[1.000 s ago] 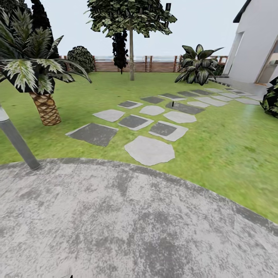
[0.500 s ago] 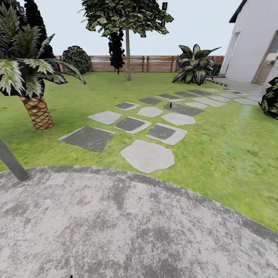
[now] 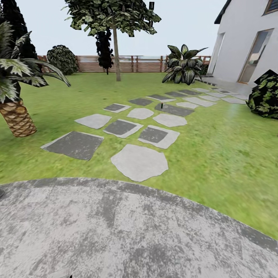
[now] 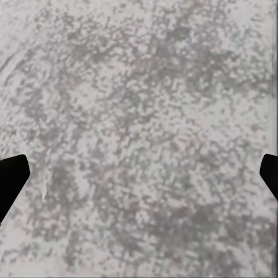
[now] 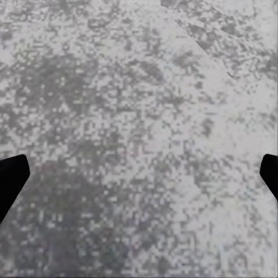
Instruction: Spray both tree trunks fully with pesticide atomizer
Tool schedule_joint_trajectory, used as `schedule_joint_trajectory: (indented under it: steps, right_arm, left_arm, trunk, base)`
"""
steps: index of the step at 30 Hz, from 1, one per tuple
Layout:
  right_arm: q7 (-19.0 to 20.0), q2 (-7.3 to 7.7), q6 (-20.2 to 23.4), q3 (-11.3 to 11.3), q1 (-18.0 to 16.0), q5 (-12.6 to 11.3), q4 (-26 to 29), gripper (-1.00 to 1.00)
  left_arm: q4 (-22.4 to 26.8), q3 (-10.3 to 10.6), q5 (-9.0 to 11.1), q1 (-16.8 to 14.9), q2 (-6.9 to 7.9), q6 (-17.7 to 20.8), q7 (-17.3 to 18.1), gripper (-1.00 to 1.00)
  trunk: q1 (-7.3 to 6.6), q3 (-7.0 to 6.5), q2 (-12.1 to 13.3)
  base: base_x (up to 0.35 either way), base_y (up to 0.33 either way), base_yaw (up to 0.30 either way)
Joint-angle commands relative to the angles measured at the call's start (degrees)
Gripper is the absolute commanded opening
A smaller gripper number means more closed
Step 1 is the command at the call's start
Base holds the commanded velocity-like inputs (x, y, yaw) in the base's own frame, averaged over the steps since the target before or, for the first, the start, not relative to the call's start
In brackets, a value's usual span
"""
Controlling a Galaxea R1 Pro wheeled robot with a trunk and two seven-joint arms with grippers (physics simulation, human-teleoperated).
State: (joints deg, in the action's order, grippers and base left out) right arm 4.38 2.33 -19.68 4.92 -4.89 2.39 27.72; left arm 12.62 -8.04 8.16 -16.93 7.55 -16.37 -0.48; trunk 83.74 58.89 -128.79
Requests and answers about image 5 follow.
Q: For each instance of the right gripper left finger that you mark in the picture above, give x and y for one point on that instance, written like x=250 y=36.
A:
x=14 y=173

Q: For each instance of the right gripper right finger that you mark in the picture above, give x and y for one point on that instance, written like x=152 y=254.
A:
x=269 y=172

